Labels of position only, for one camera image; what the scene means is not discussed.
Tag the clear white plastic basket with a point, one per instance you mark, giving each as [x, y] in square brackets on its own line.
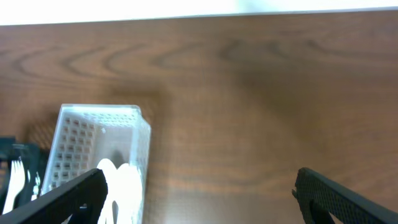
[86, 134]

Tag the white plastic spoon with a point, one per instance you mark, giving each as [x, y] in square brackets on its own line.
[126, 191]
[109, 172]

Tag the white plastic fork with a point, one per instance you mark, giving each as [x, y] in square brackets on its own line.
[16, 184]

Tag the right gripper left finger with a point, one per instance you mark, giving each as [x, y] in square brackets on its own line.
[79, 201]

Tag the dark green plastic basket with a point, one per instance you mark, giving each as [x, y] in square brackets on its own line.
[34, 160]

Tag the mint green plastic fork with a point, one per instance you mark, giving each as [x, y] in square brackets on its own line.
[36, 188]

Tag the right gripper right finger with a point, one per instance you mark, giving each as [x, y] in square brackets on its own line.
[320, 199]

